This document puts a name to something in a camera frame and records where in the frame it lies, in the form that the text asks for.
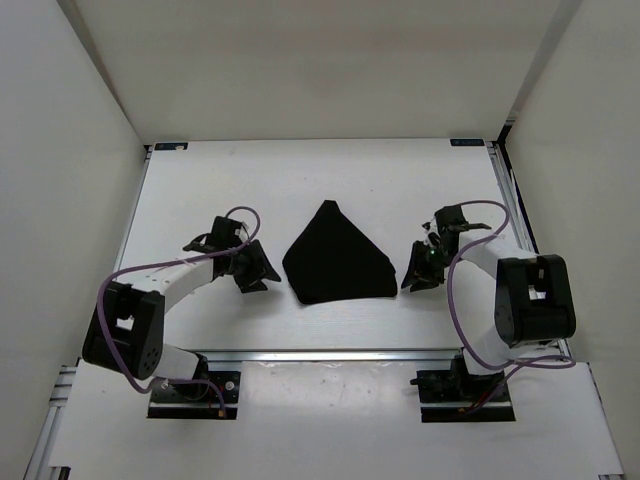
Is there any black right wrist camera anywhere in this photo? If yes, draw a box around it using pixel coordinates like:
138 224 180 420
422 205 490 238

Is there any aluminium left frame rail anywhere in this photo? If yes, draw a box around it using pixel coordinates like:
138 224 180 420
82 144 154 359

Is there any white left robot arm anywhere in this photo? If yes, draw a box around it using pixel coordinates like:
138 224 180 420
82 240 281 400

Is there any aluminium frame rail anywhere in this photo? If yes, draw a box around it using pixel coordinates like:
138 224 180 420
82 144 154 359
490 142 576 350

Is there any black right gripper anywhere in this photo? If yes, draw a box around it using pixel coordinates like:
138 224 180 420
400 240 460 292

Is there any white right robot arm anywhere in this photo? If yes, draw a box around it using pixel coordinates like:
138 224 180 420
401 232 576 400

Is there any black skirt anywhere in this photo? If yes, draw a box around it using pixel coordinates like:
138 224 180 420
282 200 398 306

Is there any blue corner label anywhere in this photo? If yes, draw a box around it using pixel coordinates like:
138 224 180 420
450 138 485 147
154 142 189 151

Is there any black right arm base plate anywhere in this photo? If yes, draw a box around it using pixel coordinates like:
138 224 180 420
409 370 516 423

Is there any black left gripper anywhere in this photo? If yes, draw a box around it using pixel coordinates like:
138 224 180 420
227 238 281 293

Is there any aluminium right frame rail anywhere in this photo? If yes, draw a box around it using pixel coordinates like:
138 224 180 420
490 142 576 350

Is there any blue left corner label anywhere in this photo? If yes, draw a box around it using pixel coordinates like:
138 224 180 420
154 142 189 151

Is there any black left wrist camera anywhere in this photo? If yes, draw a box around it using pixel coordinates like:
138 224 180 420
183 216 246 254

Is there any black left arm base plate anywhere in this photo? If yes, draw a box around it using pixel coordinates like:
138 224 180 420
147 364 241 420

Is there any white front cover board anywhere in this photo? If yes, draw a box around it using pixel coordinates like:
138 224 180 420
50 362 621 479

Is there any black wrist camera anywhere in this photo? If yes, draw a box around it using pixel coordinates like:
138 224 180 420
422 205 490 238
183 216 246 254

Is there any blue right corner label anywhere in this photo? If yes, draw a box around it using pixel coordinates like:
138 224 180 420
450 138 485 147

